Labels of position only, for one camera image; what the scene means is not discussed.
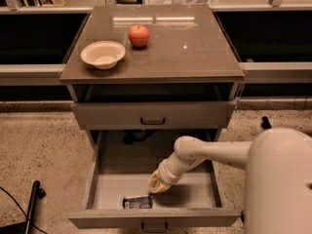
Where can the grey cabinet with glossy top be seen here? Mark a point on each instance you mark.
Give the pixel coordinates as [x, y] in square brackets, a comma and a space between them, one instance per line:
[187, 58]

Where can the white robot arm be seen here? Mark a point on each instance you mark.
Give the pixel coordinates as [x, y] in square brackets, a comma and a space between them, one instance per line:
[278, 166]

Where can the closed grey top drawer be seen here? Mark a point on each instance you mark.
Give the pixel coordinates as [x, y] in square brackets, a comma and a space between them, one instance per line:
[153, 115]

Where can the red apple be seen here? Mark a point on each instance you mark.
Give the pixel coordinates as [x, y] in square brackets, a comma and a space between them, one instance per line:
[138, 36]

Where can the grey drawer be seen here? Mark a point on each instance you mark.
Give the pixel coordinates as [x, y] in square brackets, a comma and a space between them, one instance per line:
[153, 115]
[121, 170]

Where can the white paper bowl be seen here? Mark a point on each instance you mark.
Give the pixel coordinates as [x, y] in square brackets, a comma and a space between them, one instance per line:
[103, 54]

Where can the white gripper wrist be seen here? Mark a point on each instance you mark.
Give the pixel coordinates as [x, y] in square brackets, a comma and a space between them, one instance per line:
[166, 175]

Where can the black stand leg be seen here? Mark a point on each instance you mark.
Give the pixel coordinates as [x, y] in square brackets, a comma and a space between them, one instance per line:
[37, 193]
[265, 123]

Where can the black stand leg right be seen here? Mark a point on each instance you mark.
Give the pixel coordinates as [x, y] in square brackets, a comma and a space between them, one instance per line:
[265, 123]

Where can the black stand leg left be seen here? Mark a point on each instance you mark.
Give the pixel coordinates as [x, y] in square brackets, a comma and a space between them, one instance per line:
[37, 193]

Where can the blue rxbar wrapper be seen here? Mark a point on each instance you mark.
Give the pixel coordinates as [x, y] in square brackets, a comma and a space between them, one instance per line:
[138, 202]

